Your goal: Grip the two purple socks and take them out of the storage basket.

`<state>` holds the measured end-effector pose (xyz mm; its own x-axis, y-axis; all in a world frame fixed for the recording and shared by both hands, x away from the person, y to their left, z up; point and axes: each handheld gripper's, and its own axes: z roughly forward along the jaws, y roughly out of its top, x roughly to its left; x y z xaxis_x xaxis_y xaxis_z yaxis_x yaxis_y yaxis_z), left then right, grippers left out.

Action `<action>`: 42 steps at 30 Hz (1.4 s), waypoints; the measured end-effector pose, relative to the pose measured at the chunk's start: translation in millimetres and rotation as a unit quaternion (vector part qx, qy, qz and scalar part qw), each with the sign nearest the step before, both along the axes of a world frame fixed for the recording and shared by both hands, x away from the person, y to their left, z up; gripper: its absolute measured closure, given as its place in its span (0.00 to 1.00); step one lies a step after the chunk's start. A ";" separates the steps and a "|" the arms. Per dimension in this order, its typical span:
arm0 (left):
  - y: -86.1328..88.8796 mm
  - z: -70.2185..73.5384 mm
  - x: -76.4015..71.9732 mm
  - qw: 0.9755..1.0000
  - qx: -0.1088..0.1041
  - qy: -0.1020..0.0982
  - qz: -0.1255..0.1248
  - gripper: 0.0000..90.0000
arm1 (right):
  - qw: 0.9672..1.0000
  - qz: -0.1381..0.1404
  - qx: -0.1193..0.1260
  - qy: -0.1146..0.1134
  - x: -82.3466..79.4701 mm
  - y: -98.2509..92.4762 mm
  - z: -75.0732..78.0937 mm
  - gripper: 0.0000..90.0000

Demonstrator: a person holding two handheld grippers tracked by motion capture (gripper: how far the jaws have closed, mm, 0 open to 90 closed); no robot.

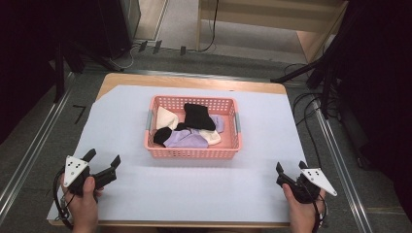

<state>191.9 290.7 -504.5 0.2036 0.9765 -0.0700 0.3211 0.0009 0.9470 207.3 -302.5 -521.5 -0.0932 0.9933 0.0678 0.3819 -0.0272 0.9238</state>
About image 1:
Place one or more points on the person's right hand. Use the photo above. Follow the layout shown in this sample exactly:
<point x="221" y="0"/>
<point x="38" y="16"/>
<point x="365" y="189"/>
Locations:
<point x="302" y="213"/>

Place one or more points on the purple sock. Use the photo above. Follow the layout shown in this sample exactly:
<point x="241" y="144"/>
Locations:
<point x="220" y="123"/>
<point x="188" y="141"/>

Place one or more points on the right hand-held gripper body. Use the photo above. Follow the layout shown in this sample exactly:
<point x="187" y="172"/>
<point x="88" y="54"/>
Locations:
<point x="315" y="179"/>

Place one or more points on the black tripod stand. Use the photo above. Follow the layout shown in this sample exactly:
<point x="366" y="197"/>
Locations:
<point x="327" y="81"/>

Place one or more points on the light blue table mat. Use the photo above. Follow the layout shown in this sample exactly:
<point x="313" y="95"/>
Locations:
<point x="194" y="187"/>

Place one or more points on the large black sock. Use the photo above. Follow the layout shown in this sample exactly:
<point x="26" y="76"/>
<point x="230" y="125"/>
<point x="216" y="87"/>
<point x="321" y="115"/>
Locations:
<point x="197" y="116"/>

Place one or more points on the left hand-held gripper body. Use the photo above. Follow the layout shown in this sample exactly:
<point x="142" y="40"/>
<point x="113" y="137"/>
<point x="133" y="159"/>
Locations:
<point x="74" y="168"/>

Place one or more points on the metal floor rail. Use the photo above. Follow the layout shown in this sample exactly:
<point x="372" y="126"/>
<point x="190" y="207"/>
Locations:
<point x="343" y="181"/>
<point x="32" y="155"/>
<point x="162" y="73"/>

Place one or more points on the person's left hand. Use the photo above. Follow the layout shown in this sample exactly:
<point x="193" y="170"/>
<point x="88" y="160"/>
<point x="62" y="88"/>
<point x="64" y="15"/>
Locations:
<point x="84" y="205"/>

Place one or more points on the pink plastic basket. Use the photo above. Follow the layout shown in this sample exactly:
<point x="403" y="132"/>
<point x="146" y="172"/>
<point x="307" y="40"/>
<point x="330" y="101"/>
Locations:
<point x="191" y="152"/>

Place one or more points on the black curtain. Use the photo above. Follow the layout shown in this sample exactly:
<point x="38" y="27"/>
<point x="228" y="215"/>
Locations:
<point x="26" y="48"/>
<point x="382" y="81"/>

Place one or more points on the light wooden shelf unit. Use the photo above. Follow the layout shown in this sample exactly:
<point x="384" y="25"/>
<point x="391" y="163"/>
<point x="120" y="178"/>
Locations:
<point x="259" y="13"/>

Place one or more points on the small black sock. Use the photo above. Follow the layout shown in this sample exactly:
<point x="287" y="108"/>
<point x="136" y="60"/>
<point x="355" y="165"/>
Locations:
<point x="162" y="136"/>

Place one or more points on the cream sock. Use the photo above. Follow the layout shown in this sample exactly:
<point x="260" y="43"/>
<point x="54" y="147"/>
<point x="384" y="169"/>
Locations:
<point x="212" y="137"/>
<point x="165" y="118"/>

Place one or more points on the dark cabinet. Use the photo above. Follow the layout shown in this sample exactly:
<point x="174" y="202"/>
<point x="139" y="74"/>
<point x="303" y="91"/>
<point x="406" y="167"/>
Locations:
<point x="113" y="26"/>

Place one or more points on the wooden table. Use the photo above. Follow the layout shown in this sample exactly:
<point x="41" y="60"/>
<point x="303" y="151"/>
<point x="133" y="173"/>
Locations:
<point x="194" y="81"/>

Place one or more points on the black metal stand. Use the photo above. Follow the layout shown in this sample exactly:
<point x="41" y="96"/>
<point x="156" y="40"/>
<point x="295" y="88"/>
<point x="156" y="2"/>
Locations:
<point x="59" y="74"/>

